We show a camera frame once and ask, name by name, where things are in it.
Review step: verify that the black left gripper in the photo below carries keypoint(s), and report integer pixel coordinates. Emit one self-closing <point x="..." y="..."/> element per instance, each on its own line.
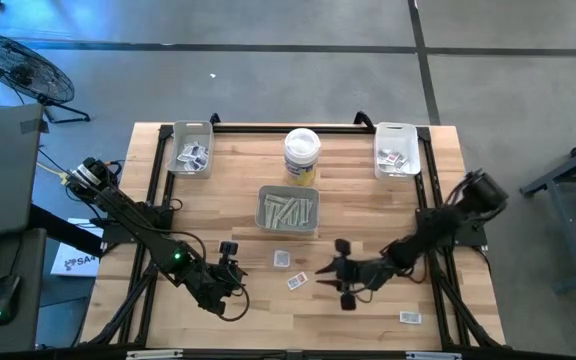
<point x="215" y="285"/>

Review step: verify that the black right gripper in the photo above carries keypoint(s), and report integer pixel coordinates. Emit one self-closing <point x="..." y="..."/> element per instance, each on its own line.
<point x="368" y="275"/>

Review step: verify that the light grey plastic bin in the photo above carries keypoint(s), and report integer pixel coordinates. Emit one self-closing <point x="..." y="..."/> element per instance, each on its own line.
<point x="259" y="220"/>
<point x="173" y="165"/>

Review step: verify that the white packet grey print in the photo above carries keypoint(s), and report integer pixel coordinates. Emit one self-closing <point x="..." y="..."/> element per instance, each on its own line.
<point x="411" y="317"/>
<point x="282" y="258"/>
<point x="203" y="162"/>
<point x="191" y="165"/>
<point x="189" y="147"/>
<point x="198" y="152"/>

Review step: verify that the white packet orange label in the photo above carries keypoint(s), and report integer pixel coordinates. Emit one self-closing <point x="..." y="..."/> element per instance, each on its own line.
<point x="392" y="159"/>

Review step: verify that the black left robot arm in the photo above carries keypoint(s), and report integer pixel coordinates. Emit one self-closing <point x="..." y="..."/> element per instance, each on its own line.
<point x="143" y="227"/>

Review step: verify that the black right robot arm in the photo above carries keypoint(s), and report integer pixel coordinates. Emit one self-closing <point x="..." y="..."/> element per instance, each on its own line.
<point x="433" y="225"/>

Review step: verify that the white label strip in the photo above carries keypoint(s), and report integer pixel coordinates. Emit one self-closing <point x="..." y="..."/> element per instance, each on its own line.
<point x="153" y="354"/>
<point x="433" y="355"/>

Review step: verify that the yellow white Lysol wipes canister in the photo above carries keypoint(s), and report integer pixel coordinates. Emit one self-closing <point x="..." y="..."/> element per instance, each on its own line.
<point x="302" y="150"/>

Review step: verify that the white paper with logo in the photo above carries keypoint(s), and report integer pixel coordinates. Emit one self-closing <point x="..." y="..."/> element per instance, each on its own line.
<point x="75" y="262"/>

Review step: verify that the white plastic bin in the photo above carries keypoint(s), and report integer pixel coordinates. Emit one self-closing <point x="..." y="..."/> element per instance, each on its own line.
<point x="398" y="135"/>

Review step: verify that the black support bar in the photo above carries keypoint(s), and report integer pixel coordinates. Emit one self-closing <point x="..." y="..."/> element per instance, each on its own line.
<point x="53" y="227"/>

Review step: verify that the dark grey side desk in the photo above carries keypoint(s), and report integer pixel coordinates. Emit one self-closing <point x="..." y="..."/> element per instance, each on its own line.
<point x="28" y="310"/>

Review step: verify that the black computer mouse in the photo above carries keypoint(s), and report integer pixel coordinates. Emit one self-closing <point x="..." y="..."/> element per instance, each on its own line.
<point x="4" y="300"/>

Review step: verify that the blue grey metal stand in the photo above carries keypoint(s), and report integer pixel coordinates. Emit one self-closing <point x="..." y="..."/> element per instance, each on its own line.
<point x="566" y="235"/>

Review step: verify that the grey tape piece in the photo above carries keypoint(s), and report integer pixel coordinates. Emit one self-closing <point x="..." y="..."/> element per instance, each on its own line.
<point x="34" y="126"/>

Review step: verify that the black round floor fan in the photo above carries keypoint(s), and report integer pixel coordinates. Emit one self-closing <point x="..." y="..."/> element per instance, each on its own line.
<point x="20" y="70"/>

